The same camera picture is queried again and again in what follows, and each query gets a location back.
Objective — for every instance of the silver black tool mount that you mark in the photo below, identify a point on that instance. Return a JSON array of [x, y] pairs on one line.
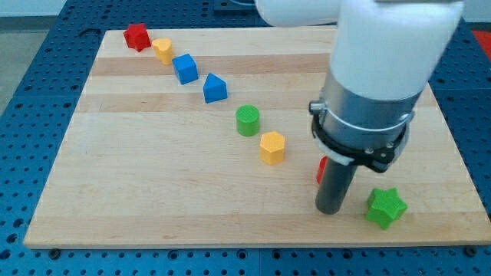
[[356, 130]]

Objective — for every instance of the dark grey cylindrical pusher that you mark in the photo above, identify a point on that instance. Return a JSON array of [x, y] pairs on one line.
[[334, 186]]

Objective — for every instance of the green star block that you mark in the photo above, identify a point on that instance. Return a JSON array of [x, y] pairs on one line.
[[384, 206]]

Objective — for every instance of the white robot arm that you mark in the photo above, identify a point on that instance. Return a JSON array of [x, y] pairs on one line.
[[383, 56]]

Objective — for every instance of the red star block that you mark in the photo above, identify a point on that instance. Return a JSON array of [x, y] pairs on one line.
[[136, 37]]

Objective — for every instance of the red block behind pusher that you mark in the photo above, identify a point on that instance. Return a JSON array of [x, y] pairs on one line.
[[321, 169]]

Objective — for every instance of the yellow hexagon block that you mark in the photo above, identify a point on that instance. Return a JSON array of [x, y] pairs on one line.
[[272, 148]]

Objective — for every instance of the green cylinder block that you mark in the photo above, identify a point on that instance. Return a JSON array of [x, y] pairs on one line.
[[247, 120]]

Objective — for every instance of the wooden board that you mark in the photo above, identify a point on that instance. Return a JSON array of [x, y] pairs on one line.
[[146, 163]]

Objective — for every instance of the blue house-shaped block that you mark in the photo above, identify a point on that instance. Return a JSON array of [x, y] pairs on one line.
[[214, 89]]

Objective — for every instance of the blue cube block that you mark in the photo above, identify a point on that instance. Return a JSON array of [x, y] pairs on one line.
[[185, 69]]

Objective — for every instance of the yellow heart block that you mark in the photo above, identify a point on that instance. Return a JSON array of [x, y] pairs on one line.
[[163, 49]]

